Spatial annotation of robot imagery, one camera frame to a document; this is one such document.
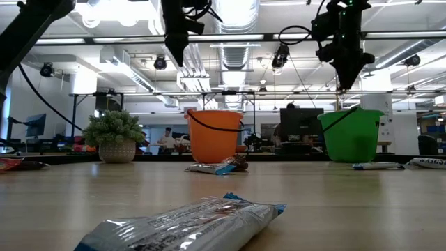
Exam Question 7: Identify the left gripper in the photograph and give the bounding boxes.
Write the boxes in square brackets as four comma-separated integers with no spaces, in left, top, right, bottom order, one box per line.
[160,0,192,67]

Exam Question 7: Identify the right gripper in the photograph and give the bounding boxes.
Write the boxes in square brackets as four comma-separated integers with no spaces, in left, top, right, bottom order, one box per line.
[315,33,376,91]

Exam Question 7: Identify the brown candy bars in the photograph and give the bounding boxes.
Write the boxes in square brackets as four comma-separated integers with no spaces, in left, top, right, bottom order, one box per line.
[222,154,249,172]

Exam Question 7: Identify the small dark chocolate bar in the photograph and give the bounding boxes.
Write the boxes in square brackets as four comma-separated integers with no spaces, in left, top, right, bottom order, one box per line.
[13,160,50,172]

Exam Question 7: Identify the monitor on arm mount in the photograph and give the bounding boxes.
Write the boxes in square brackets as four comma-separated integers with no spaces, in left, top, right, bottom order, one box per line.
[24,113,47,138]

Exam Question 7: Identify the red Skittles candy bag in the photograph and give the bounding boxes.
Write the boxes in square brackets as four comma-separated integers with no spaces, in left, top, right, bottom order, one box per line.
[0,157,24,172]

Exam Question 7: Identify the black ceiling spotlight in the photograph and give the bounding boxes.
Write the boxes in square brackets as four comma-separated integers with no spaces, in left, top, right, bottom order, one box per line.
[271,43,291,70]
[153,55,168,71]
[403,54,422,68]
[39,61,56,78]

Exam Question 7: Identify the green plastic bucket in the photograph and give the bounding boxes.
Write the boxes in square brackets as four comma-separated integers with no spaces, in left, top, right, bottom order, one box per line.
[317,106,386,164]

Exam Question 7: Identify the black computer monitor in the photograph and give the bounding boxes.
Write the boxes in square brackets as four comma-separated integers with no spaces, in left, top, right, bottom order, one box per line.
[279,107,325,144]

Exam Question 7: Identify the person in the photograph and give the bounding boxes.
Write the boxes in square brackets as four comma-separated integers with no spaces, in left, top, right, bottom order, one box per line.
[158,127,178,154]
[272,102,296,146]

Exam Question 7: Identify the orange plastic bucket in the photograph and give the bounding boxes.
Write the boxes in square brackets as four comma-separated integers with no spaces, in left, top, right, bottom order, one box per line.
[184,109,247,164]

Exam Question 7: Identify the artificial green potted plant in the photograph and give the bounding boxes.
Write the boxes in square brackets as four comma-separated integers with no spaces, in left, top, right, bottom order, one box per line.
[82,110,145,165]

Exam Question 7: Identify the black office chair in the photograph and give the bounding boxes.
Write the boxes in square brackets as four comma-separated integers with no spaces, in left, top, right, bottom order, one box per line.
[417,134,440,156]

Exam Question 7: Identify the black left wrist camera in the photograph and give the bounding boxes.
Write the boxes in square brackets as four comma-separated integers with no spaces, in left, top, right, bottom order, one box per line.
[184,17,206,36]

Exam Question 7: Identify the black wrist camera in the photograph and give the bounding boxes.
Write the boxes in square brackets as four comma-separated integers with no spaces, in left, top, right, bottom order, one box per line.
[184,17,206,36]
[311,9,336,43]

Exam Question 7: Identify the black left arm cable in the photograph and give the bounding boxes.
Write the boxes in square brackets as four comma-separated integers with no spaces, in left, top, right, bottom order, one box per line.
[183,0,224,24]

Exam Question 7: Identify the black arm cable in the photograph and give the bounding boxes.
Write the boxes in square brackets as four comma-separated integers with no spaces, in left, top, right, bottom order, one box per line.
[277,24,314,45]
[183,0,224,24]

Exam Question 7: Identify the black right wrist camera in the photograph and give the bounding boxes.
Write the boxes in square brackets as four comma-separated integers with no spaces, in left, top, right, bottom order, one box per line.
[311,9,336,43]

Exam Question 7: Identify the silver ceiling air duct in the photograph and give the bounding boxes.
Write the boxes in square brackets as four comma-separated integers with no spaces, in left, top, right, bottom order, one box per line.
[212,0,261,111]

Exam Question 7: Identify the black overhead frame beam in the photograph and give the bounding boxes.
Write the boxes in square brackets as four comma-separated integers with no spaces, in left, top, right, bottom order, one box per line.
[34,31,446,45]

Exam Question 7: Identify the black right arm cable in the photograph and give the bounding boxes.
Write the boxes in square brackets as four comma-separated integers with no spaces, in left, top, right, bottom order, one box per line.
[277,24,314,45]

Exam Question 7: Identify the black rig cable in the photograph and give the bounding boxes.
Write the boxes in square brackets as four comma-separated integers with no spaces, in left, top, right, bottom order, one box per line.
[17,64,84,132]

